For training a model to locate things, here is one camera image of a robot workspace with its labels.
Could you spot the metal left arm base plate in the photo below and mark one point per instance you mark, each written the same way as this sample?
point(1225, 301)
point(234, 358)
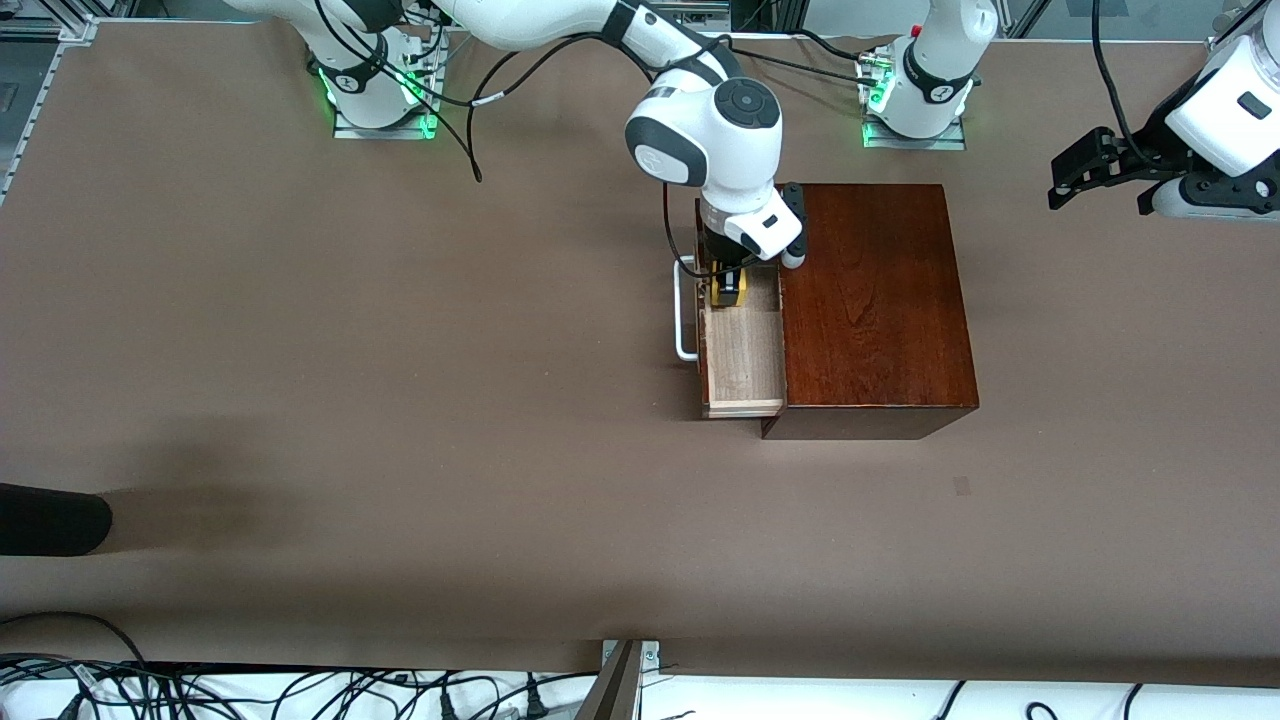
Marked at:
point(950, 142)

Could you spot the yellow cube block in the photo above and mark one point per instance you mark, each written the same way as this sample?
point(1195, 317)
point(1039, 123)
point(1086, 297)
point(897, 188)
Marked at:
point(730, 301)

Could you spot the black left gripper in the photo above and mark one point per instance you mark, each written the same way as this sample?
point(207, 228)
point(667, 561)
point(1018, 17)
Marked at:
point(1142, 160)

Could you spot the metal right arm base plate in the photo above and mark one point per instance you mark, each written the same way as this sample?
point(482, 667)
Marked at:
point(345, 131)

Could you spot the dark brown wooden box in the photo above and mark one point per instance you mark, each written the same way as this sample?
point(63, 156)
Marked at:
point(880, 320)

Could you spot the aluminium side frame profile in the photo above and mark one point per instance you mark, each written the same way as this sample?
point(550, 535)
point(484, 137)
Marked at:
point(30, 120)

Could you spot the grey metal bracket beam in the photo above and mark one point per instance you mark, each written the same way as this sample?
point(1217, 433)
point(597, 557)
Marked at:
point(615, 690)

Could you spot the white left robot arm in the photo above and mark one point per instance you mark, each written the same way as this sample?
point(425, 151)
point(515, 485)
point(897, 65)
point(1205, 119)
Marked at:
point(935, 70)

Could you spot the black round-ended object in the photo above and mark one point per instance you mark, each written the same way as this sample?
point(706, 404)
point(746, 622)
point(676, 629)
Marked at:
point(50, 520)

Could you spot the brown table cover sheet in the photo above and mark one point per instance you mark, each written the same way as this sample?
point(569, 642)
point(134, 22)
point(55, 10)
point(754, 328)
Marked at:
point(550, 500)

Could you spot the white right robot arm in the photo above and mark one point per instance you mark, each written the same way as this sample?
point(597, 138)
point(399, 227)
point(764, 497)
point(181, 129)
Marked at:
point(720, 150)

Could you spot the aluminium corner frame profile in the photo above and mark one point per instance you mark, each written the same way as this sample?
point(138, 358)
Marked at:
point(1225, 25)

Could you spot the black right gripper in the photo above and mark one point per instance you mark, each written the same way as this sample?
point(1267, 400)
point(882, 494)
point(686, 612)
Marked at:
point(722, 253)

